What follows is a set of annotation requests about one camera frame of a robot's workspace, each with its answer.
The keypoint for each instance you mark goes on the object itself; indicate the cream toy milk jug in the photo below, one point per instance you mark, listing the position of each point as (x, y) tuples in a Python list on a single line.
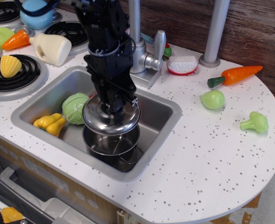
[(52, 49)]

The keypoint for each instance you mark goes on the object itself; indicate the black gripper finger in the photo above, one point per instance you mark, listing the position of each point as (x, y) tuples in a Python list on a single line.
[(115, 117)]

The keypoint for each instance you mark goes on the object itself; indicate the silver toy faucet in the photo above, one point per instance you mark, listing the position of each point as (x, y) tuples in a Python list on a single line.
[(147, 66)]

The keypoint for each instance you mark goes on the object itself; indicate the green toy broccoli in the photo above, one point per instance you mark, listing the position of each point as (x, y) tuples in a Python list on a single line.
[(257, 122)]

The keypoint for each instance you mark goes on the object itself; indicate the red green toy vegetable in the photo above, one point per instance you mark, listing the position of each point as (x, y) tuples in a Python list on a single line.
[(167, 52)]

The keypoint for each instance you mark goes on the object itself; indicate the black rear left stove burner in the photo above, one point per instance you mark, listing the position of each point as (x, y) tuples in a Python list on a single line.
[(10, 15)]

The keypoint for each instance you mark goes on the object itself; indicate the red white toy radish half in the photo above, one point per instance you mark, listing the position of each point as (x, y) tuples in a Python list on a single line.
[(182, 65)]

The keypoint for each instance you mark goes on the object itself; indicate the stainless steel pot lid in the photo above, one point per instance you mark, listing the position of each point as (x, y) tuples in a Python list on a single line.
[(100, 119)]

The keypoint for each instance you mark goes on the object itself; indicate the black rear right stove burner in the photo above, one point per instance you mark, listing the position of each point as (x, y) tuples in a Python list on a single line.
[(73, 31)]

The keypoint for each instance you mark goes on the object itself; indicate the light green toy pear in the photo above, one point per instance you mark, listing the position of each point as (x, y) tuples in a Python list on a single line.
[(214, 99)]

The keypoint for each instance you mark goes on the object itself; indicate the grey oven door handle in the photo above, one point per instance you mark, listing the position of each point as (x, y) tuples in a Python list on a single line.
[(35, 198)]

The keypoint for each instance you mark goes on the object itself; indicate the grey toy sink basin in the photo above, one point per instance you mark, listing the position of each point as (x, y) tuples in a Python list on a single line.
[(158, 118)]

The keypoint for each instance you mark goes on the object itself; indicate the yellow toy under counter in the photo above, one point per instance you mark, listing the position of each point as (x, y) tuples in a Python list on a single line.
[(10, 214)]

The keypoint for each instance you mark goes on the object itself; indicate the yellow toy bell pepper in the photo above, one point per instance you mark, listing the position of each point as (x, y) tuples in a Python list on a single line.
[(52, 124)]

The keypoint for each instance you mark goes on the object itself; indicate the green toy cabbage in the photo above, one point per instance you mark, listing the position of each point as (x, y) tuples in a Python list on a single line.
[(72, 108)]

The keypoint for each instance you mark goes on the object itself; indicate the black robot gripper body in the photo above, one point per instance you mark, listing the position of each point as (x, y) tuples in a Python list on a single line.
[(110, 74)]

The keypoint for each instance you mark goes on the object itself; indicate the short orange toy carrot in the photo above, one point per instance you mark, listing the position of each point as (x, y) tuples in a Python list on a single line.
[(18, 40)]

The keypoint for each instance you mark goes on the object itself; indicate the yellow toy corn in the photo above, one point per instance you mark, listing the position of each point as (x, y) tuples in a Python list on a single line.
[(9, 66)]

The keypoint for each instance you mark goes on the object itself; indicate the grey support pole right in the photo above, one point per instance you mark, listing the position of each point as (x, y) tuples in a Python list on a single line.
[(210, 57)]

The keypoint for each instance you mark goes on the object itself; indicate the teal toy utensil handle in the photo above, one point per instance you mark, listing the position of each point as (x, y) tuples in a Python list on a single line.
[(147, 38)]

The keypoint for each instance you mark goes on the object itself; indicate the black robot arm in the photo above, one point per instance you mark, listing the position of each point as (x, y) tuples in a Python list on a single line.
[(104, 22)]

